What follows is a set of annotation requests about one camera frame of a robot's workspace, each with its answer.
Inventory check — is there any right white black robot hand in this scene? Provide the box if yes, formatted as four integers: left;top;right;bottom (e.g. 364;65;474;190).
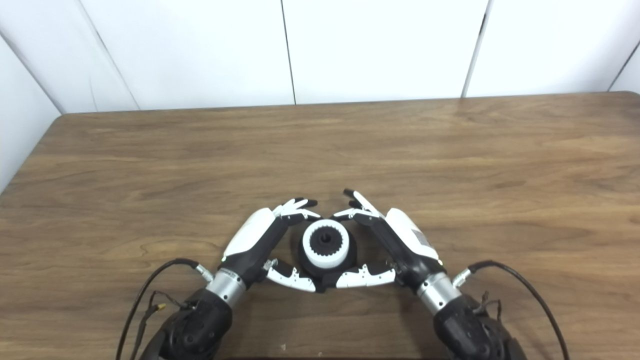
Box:
332;188;446;293

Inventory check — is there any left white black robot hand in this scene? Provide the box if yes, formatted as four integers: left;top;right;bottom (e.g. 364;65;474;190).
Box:
221;198;322;293

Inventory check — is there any round black part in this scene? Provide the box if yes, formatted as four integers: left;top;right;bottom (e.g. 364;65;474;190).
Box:
298;227;358;293

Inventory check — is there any white ring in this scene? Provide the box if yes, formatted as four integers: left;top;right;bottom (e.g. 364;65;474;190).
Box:
302;219;348;269

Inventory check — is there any thin right arm wire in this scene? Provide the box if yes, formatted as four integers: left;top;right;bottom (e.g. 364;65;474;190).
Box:
477;291;503;321

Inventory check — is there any thin arm wire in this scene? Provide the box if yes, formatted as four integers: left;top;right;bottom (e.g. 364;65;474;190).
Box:
131;291;188;360
477;291;503;321

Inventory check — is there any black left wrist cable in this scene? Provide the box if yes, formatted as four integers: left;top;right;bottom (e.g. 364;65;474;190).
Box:
116;258;215;360

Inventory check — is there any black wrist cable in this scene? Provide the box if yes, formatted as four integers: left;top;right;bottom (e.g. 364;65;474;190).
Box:
452;260;571;360
116;258;215;360

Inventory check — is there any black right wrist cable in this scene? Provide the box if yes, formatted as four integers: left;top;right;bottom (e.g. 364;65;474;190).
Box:
452;260;571;360

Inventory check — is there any thin left arm wire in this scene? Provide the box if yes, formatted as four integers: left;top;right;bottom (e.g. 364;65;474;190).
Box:
131;291;188;360

